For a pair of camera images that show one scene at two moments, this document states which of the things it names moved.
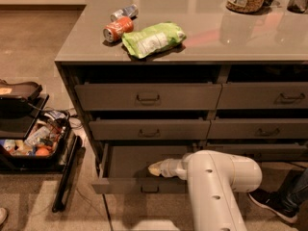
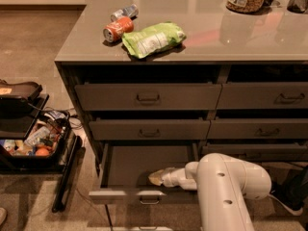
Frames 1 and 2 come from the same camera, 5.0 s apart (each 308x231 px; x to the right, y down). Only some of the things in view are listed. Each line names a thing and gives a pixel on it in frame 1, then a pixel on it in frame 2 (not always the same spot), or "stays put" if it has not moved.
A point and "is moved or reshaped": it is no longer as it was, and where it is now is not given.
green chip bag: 154,38 stays put
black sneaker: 276,202 → 291,194
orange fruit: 41,152 stays put
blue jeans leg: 295,187 stays put
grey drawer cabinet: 158,72 stays put
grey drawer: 124,168 is moved or reshaped
